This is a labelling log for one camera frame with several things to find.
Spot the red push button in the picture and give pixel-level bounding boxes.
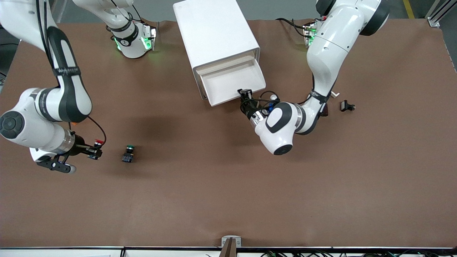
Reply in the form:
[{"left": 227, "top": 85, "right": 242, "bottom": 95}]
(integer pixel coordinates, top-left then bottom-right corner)
[{"left": 92, "top": 140, "right": 106, "bottom": 157}]

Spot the green push button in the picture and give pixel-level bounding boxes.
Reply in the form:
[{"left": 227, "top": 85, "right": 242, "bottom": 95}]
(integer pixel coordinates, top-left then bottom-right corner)
[{"left": 121, "top": 145, "right": 138, "bottom": 163}]

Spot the brown paper table cover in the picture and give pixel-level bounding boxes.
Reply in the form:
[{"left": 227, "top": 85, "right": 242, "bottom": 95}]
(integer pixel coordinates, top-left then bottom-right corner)
[{"left": 0, "top": 18, "right": 457, "bottom": 248}]

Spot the black base cable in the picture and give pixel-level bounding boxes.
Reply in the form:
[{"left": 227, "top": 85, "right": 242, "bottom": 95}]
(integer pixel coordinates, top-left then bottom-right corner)
[{"left": 276, "top": 17, "right": 311, "bottom": 38}]

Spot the white table edge rail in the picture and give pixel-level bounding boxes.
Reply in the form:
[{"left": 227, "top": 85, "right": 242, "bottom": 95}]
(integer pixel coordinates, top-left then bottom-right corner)
[{"left": 0, "top": 246, "right": 457, "bottom": 257}]

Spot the grey metal bracket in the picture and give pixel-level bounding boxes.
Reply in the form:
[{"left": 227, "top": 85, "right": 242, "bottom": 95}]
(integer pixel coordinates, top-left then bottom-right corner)
[{"left": 221, "top": 236, "right": 242, "bottom": 248}]

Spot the aluminium frame profile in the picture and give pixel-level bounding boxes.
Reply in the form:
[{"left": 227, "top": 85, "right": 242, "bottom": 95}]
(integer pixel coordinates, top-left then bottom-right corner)
[{"left": 425, "top": 0, "right": 451, "bottom": 28}]

